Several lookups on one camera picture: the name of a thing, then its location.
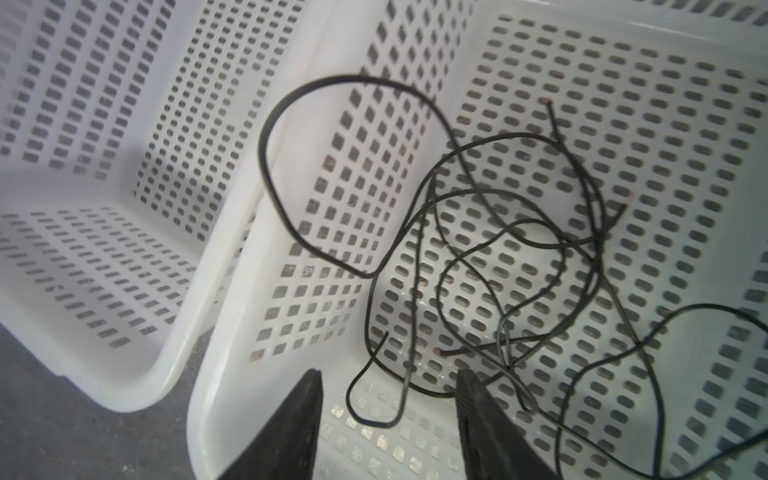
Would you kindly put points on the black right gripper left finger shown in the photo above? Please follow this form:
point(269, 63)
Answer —
point(286, 447)

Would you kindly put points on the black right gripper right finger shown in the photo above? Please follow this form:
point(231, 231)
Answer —
point(492, 447)

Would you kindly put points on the white plastic basket middle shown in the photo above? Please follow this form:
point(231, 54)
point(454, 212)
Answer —
point(568, 198)

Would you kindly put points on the white plastic basket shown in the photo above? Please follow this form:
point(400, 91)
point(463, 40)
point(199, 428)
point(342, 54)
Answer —
point(128, 137)
point(568, 198)

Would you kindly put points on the white plastic basket left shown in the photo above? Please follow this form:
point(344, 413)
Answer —
point(128, 137)

